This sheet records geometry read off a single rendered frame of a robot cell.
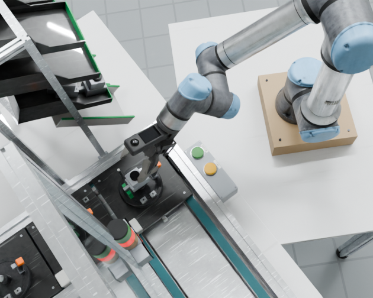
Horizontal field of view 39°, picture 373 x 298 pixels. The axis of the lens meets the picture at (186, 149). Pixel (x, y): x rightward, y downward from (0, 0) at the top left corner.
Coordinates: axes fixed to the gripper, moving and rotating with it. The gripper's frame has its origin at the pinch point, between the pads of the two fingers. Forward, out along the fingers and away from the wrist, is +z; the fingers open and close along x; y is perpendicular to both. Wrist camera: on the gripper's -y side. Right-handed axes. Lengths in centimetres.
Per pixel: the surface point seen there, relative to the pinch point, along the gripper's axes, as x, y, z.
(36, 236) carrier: 6.8, -10.3, 39.7
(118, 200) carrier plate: 0.7, 8.9, 19.8
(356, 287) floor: -71, 125, 40
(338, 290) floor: -67, 120, 45
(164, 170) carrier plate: 0.0, 21.3, 7.0
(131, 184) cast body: -1.4, 4.3, 7.0
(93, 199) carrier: 6.1, 4.4, 24.4
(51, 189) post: -21, -59, -38
